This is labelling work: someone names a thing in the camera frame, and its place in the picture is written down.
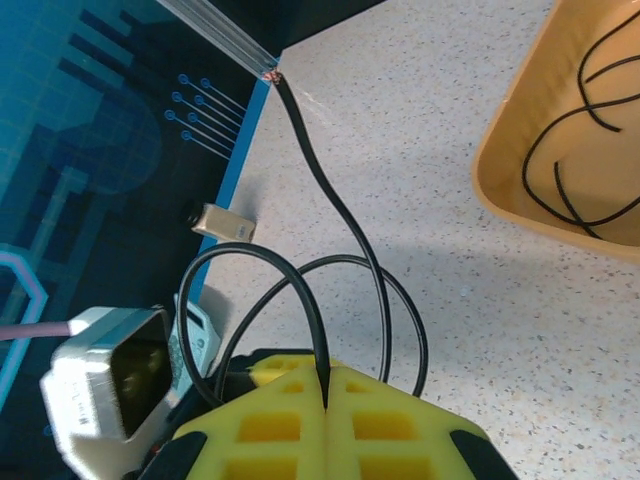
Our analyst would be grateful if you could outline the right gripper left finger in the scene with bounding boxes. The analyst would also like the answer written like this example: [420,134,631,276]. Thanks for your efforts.
[137,352,330,480]

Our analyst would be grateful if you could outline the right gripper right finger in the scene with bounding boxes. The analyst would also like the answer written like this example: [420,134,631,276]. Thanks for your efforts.
[323,360,522,480]

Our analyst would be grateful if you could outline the black cable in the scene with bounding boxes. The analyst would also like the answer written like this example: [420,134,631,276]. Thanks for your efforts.
[552,160,604,240]
[178,72,430,414]
[521,89,640,229]
[578,7,640,134]

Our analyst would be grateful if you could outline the white pocket calculator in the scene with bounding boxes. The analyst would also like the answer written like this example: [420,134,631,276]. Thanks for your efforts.
[172,294,222,396]

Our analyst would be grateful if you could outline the gold bottle with black cap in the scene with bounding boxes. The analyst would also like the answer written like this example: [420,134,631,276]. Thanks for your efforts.
[180,199,257,242]

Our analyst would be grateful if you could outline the orange plastic bin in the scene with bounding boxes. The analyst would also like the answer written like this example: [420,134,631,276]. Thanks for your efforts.
[472,0,640,262]

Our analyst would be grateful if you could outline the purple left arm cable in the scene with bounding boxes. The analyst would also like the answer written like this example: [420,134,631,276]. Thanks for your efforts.
[0,321,76,342]

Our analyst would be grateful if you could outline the aluminium frame post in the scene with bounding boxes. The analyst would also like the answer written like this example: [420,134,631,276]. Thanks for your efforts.
[154,0,282,80]

